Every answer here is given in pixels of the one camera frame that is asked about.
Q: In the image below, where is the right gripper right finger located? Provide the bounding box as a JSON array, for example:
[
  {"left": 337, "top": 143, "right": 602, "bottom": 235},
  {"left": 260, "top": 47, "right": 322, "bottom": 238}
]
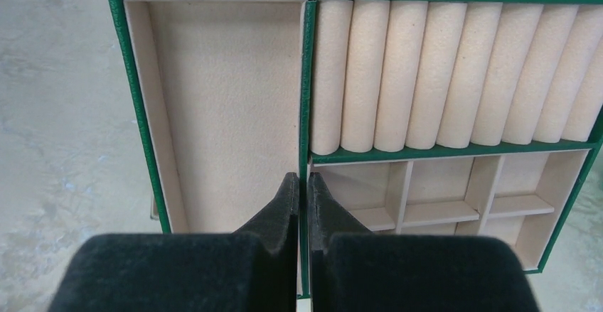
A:
[{"left": 306, "top": 173, "right": 538, "bottom": 311}]

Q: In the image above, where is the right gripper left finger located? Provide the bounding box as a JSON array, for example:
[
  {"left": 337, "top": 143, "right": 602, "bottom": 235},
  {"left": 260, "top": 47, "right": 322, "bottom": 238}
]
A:
[{"left": 49, "top": 173, "right": 300, "bottom": 311}]

